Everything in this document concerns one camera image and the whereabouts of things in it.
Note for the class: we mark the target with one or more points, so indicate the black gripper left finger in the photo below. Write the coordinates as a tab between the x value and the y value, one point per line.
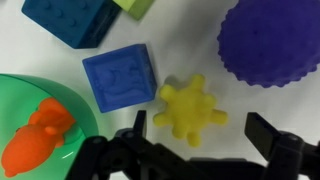
140	125

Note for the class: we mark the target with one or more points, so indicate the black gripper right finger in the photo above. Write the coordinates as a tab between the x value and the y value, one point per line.
261	134

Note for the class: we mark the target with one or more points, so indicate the yellow star toy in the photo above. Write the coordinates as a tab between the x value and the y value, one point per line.
189	110

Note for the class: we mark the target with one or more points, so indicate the orange toy figure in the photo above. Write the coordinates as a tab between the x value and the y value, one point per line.
33	143

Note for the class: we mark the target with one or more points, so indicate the green bowl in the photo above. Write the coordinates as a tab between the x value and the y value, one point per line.
20	96

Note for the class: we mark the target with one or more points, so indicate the blue foam cube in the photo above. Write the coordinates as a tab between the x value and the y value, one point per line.
121	78

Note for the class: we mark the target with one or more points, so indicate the purple spiky ball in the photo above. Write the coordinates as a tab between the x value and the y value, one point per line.
271	42

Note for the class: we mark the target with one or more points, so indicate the dark teal foam cube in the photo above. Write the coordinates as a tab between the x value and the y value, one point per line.
80	24

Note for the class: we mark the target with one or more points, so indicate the lime green foam cube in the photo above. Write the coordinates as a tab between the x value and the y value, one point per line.
135	8

